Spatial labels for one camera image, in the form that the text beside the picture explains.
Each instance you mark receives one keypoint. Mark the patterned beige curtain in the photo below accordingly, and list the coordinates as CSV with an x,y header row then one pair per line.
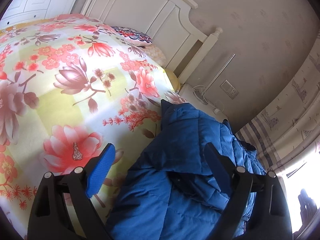
x,y
289,126

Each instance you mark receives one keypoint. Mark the white nightstand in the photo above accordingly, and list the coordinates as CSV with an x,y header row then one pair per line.
x,y
189,93

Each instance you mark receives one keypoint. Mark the white wooden headboard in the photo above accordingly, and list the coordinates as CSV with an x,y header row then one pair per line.
x,y
166,22

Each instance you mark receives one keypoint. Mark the blue red patterned pillow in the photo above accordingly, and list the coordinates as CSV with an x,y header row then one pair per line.
x,y
132,36

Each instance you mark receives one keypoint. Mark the wall power socket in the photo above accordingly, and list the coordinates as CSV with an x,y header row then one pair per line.
x,y
229,89

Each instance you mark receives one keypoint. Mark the yellow bed sheet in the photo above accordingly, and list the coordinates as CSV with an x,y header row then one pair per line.
x,y
173,80

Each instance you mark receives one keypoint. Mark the pale floral pillow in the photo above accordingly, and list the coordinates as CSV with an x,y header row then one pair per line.
x,y
155,54

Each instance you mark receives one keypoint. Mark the window frame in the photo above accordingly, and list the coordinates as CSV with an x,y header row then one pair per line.
x,y
300,184

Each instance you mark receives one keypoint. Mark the blue quilted puffer jacket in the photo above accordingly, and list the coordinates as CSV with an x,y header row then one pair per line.
x,y
170,191

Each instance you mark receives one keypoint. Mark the floral yellow pink duvet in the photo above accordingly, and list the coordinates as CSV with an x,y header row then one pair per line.
x,y
69,86

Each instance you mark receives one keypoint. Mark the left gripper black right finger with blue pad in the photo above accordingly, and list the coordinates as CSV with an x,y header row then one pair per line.
x,y
257,207

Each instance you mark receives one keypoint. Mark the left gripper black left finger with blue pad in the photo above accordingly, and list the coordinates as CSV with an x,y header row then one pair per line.
x,y
49,218

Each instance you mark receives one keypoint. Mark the white wardrobe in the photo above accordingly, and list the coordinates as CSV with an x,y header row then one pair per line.
x,y
21,11

